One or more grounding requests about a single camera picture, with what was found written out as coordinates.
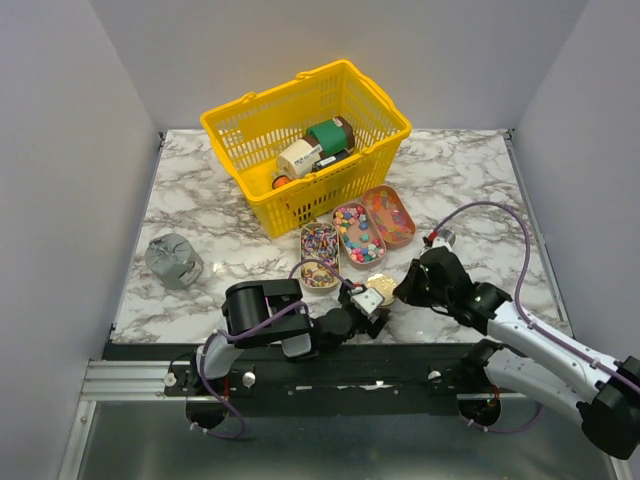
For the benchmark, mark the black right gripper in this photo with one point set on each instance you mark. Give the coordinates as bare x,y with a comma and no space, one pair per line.
406,289

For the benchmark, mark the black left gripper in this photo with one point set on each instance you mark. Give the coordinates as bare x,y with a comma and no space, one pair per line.
370,328

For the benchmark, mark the gold rimmed jar lid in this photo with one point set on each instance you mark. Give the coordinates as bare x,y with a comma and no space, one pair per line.
385,285

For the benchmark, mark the pink tray translucent star candies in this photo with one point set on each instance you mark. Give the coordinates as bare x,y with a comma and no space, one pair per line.
390,216

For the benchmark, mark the pink tray pastel star candies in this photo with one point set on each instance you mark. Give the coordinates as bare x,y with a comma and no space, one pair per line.
359,236

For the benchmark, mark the beige tray swirl lollipops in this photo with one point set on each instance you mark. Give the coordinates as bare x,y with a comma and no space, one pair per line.
319,244

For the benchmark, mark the black box package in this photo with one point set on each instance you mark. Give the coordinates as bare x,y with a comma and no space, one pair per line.
330,160

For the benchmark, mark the cream wrapped paper roll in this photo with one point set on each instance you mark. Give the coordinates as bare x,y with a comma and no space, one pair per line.
297,159

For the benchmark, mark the green wrapped brown package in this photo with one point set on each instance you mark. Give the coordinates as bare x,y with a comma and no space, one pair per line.
333,135

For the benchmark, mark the grey crumpled cloth lump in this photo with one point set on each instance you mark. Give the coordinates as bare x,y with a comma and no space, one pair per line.
174,261

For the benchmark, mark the yellow plastic shopping basket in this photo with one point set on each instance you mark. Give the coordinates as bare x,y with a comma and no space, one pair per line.
249,133

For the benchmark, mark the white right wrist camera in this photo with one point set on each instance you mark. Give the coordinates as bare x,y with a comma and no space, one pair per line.
428,241

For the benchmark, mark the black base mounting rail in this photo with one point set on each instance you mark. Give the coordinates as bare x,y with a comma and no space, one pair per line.
353,380

